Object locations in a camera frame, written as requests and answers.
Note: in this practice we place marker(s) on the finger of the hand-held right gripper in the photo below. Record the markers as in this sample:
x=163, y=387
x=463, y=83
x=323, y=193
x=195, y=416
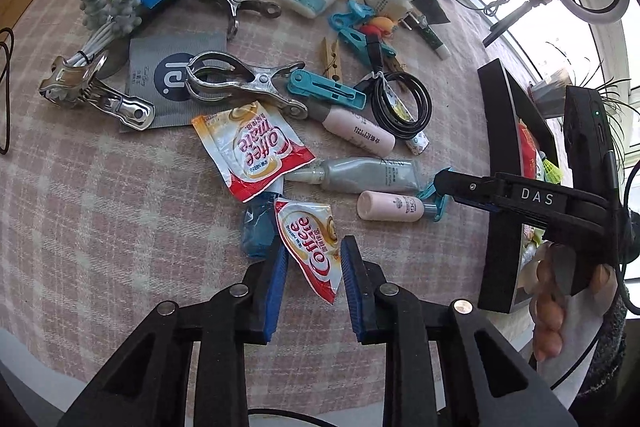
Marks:
x=520, y=202

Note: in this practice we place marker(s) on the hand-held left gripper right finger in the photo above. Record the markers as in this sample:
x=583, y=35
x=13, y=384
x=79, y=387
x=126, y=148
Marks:
x=352, y=292

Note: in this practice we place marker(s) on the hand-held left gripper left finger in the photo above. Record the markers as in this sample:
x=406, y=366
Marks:
x=275, y=292

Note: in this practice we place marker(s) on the black storage box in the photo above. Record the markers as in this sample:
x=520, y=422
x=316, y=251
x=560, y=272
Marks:
x=500, y=157

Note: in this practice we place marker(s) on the red white creamer sachet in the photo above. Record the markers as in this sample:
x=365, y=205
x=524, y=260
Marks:
x=255, y=152
x=312, y=247

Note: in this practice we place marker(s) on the blue plastic clothespin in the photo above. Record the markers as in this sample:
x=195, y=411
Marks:
x=325, y=89
x=435, y=202
x=350, y=17
x=365, y=47

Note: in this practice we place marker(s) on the person's right forearm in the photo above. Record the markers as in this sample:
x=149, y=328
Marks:
x=617, y=342

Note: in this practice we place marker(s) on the white round desktop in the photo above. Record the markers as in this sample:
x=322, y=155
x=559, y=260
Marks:
x=30, y=362

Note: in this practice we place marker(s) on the person's right hand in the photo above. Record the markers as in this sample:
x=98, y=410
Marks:
x=545, y=322

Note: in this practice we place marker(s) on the red packet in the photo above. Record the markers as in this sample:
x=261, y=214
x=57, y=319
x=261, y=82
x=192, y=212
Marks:
x=530, y=147

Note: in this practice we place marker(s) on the potted plant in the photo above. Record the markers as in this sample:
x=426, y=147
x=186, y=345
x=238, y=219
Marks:
x=555, y=92

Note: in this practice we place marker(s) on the small blue packet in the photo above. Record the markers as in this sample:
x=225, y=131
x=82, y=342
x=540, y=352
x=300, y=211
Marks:
x=257, y=227

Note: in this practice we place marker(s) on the pink bottle grey cap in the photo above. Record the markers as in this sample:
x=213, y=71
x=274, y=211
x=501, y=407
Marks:
x=355, y=127
x=390, y=206

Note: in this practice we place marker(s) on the white patterned small tube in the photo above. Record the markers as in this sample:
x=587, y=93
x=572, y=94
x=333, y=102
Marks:
x=419, y=142

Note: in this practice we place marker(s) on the grey squeeze tube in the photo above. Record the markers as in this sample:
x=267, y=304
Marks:
x=360, y=174

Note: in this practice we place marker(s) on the black light stand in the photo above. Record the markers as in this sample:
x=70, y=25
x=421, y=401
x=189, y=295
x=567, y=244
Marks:
x=510, y=19

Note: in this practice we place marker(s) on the pink plaid tablecloth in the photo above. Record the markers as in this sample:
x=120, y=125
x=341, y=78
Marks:
x=100, y=232

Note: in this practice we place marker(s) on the wooden clothespin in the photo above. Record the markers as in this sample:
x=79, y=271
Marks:
x=331, y=59
x=396, y=63

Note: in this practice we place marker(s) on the small green white tube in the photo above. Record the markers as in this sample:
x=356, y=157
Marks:
x=432, y=37

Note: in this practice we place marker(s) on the large metal clip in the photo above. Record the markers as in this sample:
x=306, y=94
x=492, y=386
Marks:
x=240, y=4
x=240, y=79
x=95, y=94

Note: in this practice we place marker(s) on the small orange toy figure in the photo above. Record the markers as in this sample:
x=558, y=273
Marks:
x=380, y=26

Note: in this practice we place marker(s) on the grey flat sachet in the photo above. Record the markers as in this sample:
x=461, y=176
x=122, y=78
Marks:
x=150, y=82

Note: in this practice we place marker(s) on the grey knobbly massage balls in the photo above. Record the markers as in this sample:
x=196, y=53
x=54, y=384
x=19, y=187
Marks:
x=110, y=4

